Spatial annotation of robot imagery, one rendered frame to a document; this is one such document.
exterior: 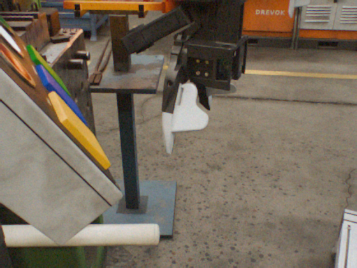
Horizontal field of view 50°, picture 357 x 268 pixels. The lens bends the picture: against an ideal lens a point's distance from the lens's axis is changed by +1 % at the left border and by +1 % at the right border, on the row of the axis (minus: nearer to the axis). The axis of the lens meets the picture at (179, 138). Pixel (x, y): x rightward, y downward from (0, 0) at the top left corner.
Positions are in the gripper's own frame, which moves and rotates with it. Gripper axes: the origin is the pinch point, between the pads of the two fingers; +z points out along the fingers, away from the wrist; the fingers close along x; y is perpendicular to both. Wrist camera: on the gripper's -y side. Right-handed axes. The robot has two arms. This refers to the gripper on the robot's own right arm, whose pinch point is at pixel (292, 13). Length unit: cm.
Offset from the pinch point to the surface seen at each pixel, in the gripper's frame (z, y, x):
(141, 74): 24, -51, -14
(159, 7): -2.2, -40.0, -19.2
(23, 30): -5, -50, -68
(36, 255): 60, -53, -77
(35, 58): -11, -19, -98
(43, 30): -2, -55, -57
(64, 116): -11, -4, -110
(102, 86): 24, -57, -31
